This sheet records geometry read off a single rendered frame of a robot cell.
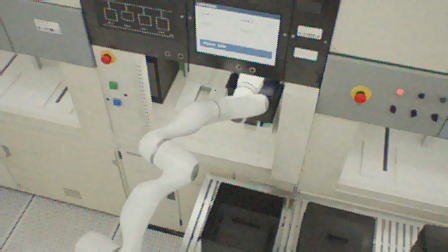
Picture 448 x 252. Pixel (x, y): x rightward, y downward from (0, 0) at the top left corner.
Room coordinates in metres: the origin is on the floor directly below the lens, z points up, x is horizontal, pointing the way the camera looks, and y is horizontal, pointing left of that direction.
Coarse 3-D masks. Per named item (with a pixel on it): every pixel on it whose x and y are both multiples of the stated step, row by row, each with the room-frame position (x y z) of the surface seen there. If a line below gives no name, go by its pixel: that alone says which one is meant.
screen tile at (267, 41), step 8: (240, 16) 1.28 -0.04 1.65; (240, 24) 1.28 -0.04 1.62; (248, 24) 1.28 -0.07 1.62; (256, 24) 1.27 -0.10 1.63; (264, 24) 1.26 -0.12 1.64; (264, 32) 1.26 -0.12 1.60; (272, 32) 1.26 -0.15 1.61; (240, 40) 1.28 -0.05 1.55; (248, 40) 1.27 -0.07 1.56; (256, 40) 1.27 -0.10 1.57; (264, 40) 1.26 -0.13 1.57; (272, 40) 1.25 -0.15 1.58; (272, 48) 1.25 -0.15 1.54
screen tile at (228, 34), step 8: (200, 16) 1.31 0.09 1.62; (208, 16) 1.31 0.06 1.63; (216, 16) 1.30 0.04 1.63; (224, 16) 1.29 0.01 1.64; (232, 16) 1.29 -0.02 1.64; (200, 24) 1.31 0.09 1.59; (224, 24) 1.29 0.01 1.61; (232, 24) 1.29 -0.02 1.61; (200, 32) 1.32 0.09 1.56; (208, 32) 1.31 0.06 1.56; (216, 32) 1.30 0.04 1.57; (224, 32) 1.29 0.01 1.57; (232, 32) 1.29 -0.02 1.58; (232, 40) 1.29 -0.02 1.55
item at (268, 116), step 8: (232, 72) 1.58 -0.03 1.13; (232, 80) 1.55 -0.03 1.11; (232, 88) 1.49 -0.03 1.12; (280, 88) 1.49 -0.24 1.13; (280, 96) 1.56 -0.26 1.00; (272, 104) 1.44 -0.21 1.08; (264, 112) 1.45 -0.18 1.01; (272, 112) 1.44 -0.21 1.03; (264, 120) 1.45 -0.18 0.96; (272, 120) 1.44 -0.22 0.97
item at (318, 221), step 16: (320, 208) 1.05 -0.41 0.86; (336, 208) 1.05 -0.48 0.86; (304, 224) 0.97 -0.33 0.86; (320, 224) 0.97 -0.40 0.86; (336, 224) 0.98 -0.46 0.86; (352, 224) 0.98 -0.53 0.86; (368, 224) 0.98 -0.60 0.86; (304, 240) 0.90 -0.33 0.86; (320, 240) 0.90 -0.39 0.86; (336, 240) 0.90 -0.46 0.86; (352, 240) 0.91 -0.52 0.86; (368, 240) 0.91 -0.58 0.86
